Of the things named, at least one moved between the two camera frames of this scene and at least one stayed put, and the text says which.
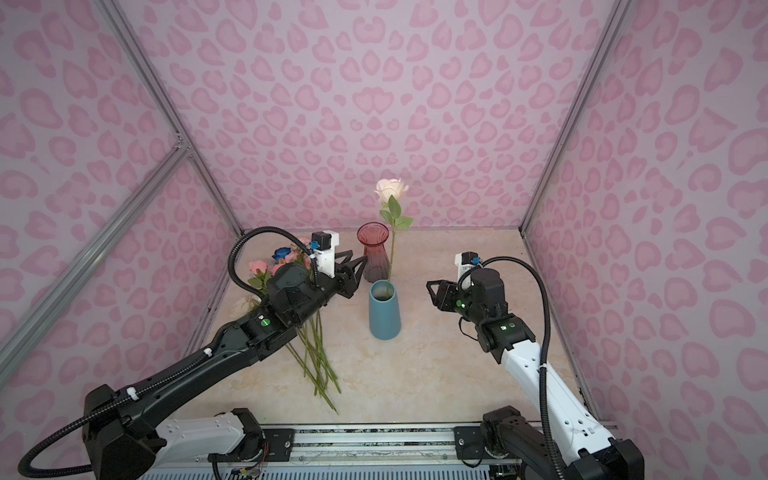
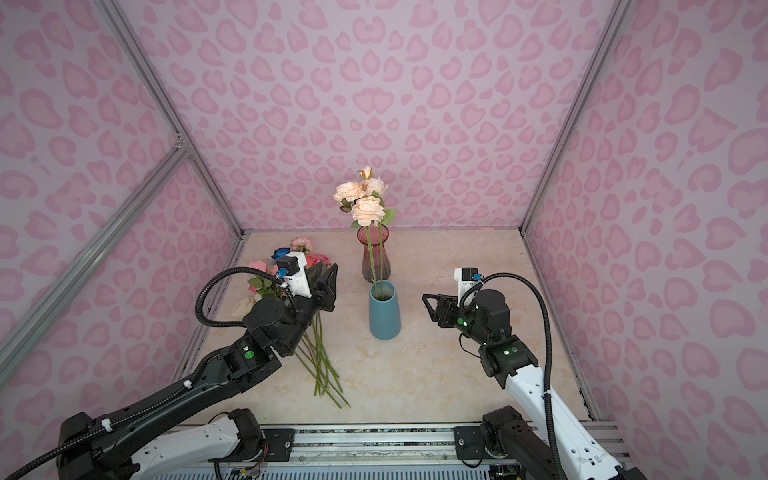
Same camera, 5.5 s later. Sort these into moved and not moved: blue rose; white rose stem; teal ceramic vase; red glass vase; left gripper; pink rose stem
Moved: left gripper; pink rose stem; white rose stem
Not moved: blue rose; red glass vase; teal ceramic vase
